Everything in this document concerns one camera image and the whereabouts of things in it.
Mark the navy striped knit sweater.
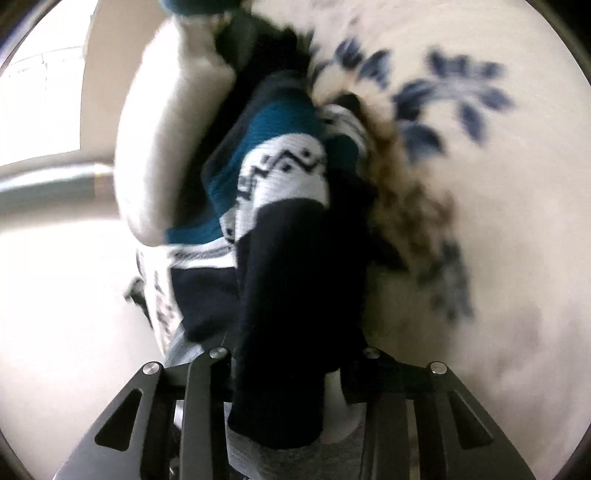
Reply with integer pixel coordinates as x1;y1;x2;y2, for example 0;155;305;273
146;26;370;450

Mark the floral bed quilt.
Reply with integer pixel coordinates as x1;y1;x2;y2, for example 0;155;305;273
253;1;590;479

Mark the white pillow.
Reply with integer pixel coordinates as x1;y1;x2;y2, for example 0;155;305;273
114;14;235;246

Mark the white window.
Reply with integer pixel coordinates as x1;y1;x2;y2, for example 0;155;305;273
1;1;98;165

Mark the dark teal fleece blanket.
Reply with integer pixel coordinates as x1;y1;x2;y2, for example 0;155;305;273
159;0;242;16

